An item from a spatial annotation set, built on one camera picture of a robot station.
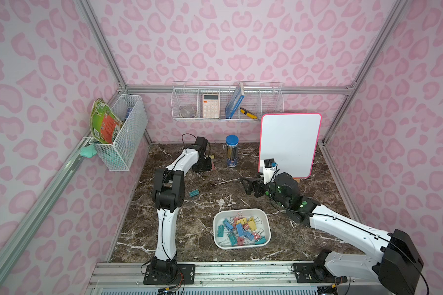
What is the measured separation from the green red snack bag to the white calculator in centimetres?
41

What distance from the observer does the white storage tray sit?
2.62 ft

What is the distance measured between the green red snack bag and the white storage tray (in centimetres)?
57

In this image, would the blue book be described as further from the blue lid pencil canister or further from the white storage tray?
the white storage tray

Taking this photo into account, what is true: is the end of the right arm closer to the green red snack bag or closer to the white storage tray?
the white storage tray

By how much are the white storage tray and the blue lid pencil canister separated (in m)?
0.31

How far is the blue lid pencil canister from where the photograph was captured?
97 cm

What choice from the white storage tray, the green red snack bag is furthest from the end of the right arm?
the green red snack bag

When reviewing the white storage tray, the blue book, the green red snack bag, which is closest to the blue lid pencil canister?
the blue book

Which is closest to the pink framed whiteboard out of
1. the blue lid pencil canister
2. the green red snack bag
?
the blue lid pencil canister

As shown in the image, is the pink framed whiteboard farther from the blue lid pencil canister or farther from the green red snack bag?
the green red snack bag

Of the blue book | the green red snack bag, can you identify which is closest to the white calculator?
the blue book
